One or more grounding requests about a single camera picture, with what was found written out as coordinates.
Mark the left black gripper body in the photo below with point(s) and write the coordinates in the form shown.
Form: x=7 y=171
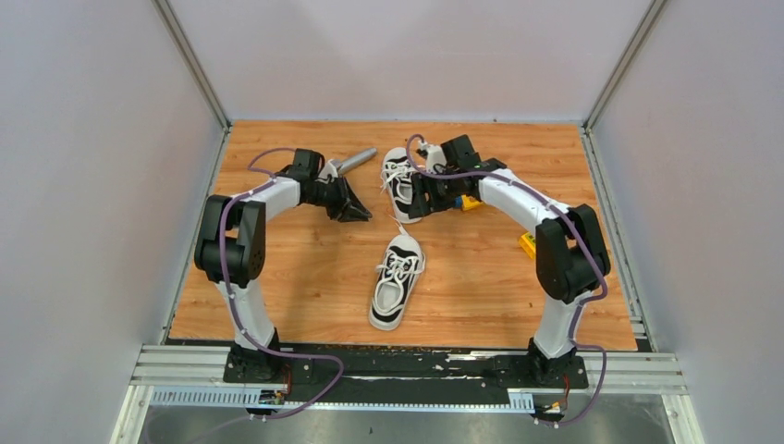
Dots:
x=333 y=197

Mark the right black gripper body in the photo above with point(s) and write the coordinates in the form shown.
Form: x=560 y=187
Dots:
x=441 y=192

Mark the black white sneaker with laces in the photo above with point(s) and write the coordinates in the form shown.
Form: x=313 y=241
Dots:
x=396 y=172

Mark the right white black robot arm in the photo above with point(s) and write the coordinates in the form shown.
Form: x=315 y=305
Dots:
x=571 y=257

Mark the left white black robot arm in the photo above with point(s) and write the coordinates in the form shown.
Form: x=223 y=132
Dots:
x=231 y=245

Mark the grey metal cylinder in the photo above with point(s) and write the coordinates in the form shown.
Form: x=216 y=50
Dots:
x=344 y=166

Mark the yellow green building block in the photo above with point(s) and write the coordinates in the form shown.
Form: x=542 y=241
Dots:
x=528 y=244

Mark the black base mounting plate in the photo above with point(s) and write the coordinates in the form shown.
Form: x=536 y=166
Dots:
x=412 y=376

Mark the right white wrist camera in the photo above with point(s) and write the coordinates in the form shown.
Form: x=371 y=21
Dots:
x=434 y=160

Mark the yellow toy handle piece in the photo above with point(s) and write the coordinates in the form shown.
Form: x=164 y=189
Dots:
x=468 y=203

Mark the aluminium frame rail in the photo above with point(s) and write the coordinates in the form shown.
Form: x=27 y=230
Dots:
x=177 y=394

